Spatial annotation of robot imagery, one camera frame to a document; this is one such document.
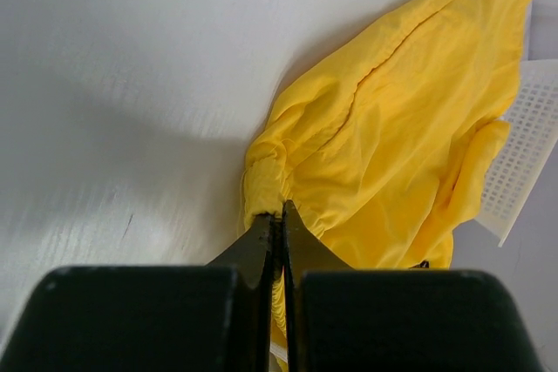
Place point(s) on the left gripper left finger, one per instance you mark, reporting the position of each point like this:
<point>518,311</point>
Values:
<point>152,318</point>

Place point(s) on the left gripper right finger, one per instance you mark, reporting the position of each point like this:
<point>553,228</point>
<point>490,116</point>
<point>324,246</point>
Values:
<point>418,319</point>

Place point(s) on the yellow shorts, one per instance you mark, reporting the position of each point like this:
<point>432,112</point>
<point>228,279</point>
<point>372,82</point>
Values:
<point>384,145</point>

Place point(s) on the white plastic basket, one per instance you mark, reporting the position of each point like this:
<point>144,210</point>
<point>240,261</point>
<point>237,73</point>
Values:
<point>532,138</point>

